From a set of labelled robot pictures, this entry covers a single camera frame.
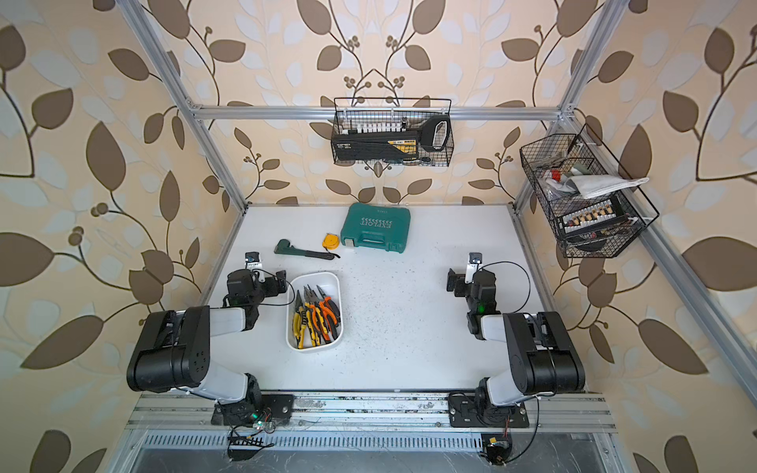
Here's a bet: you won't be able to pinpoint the white plastic storage box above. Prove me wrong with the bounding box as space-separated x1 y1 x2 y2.
285 271 345 354

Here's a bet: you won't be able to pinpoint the yellow black combination pliers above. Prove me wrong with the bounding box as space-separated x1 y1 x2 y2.
293 291 308 350

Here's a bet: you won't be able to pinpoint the orange black combination pliers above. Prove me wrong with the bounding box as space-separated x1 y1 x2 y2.
305 286 331 345

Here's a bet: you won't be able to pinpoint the orange black long-nose pliers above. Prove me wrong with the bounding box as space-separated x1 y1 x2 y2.
317 286 340 340

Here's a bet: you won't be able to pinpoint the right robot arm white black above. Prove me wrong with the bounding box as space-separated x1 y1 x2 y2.
447 265 585 428

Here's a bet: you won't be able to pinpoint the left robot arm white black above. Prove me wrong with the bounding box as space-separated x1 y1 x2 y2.
126 269 294 430

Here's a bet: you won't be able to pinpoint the socket set box in basket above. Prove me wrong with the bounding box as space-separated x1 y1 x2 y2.
557 198 628 237

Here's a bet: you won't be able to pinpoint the yellow tape measure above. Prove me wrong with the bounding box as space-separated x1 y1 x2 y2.
323 234 340 251

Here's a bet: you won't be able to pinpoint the green plastic tool case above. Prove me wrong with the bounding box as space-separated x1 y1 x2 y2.
340 203 411 253

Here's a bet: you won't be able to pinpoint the white papers in basket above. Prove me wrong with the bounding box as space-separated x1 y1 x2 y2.
567 175 650 200

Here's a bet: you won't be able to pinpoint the black yellow tool in basket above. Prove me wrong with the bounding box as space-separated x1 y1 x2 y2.
330 114 453 166

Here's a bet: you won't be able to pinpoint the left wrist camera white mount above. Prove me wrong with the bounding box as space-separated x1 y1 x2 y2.
244 251 262 272

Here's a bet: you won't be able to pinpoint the right black wire basket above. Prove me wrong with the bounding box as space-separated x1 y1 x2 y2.
520 124 660 258

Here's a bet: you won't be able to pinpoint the black wire basket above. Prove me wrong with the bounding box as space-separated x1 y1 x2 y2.
330 96 455 167
520 124 660 258

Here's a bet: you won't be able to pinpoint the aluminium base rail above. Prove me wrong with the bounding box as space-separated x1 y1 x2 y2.
126 391 618 434

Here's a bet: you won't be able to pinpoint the back black wire basket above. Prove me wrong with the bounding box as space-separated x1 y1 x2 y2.
330 96 455 167

